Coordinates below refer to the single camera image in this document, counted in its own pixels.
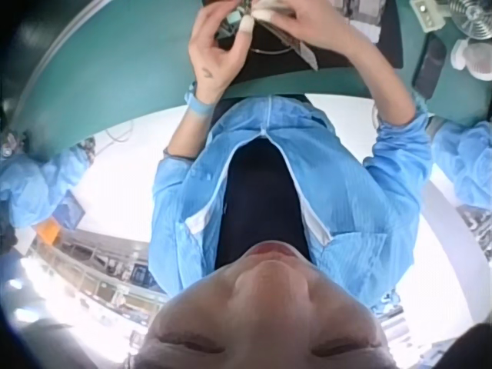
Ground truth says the person's left hand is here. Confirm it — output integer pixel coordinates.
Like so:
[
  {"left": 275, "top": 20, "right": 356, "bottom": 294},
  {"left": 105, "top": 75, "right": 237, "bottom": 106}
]
[{"left": 187, "top": 0, "right": 255, "bottom": 105}]

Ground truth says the person's right hand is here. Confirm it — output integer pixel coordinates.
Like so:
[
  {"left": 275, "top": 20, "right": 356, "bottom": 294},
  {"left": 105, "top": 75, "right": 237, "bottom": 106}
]
[{"left": 251, "top": 0, "right": 371, "bottom": 59}]

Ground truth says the green circuit board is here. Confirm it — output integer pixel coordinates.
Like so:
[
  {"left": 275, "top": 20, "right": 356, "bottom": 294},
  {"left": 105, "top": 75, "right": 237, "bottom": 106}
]
[{"left": 213, "top": 0, "right": 321, "bottom": 72}]

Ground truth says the white printed sheet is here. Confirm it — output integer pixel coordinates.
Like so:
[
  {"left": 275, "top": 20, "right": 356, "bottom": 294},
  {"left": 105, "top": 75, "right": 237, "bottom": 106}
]
[{"left": 337, "top": 0, "right": 387, "bottom": 44}]

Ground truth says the black work mat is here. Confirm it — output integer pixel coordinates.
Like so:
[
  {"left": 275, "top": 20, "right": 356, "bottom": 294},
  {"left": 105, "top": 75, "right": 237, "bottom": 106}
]
[{"left": 229, "top": 0, "right": 404, "bottom": 86}]

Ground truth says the beige control box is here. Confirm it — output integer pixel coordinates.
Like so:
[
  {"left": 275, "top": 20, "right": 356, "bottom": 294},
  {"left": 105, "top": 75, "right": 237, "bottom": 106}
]
[{"left": 408, "top": 0, "right": 440, "bottom": 32}]

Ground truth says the black flat device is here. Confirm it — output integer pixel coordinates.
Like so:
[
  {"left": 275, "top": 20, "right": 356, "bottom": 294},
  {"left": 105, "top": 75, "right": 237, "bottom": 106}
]
[{"left": 411, "top": 37, "right": 447, "bottom": 94}]

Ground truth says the round metal finned disc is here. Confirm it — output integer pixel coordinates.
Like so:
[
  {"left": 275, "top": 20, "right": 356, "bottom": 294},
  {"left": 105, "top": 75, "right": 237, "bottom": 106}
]
[{"left": 447, "top": 0, "right": 492, "bottom": 39}]

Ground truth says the white round ribbed part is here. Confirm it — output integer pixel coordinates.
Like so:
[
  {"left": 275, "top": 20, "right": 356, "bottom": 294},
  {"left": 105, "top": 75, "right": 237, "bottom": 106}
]
[{"left": 450, "top": 37, "right": 492, "bottom": 81}]

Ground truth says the blue tray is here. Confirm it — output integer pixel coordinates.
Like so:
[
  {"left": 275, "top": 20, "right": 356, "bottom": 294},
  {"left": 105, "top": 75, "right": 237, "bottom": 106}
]
[{"left": 53, "top": 190, "right": 86, "bottom": 232}]

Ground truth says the background shelf rack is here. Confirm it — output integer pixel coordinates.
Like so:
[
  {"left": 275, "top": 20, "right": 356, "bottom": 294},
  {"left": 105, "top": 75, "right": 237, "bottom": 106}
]
[{"left": 22, "top": 226, "right": 170, "bottom": 320}]

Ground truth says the orange box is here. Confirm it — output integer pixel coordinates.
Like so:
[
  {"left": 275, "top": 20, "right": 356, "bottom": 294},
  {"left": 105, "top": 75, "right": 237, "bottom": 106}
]
[{"left": 35, "top": 218, "right": 59, "bottom": 249}]

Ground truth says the blue wrist strap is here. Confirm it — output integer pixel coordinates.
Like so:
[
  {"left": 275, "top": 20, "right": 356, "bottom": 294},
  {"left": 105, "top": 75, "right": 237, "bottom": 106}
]
[{"left": 185, "top": 81, "right": 215, "bottom": 118}]

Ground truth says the white cable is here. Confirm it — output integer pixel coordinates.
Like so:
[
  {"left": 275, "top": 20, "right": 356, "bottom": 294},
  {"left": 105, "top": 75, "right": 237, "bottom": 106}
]
[{"left": 102, "top": 118, "right": 136, "bottom": 149}]

